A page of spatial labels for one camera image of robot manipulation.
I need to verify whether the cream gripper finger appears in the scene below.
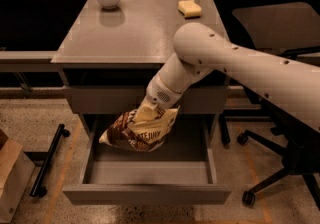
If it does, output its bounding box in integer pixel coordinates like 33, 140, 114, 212
134, 99, 160, 123

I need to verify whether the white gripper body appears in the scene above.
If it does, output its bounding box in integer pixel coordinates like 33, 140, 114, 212
145, 75, 182, 109

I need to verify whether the brown chip bag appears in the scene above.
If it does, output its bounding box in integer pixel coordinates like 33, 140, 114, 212
99, 108, 179, 152

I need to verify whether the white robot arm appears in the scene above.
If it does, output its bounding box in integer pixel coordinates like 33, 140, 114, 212
135, 23, 320, 130

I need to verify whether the open grey middle drawer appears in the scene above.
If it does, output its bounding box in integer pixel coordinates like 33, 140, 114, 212
63, 115, 231, 205

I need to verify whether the grey drawer cabinet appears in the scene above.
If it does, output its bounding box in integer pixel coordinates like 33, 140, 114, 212
51, 0, 239, 136

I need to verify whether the closed grey top drawer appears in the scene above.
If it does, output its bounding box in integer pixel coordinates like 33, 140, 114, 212
63, 86, 227, 114

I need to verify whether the yellow sponge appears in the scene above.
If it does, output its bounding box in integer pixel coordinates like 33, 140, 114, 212
178, 0, 202, 18

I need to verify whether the grey long workbench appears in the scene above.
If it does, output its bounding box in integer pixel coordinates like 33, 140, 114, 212
0, 0, 320, 73

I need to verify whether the black wheeled table leg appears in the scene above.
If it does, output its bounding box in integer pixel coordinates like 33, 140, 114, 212
27, 124, 70, 198

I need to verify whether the brown cardboard box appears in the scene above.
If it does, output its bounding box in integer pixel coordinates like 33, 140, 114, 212
0, 130, 35, 224

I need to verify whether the black office chair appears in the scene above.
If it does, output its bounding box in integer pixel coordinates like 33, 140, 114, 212
216, 0, 320, 208

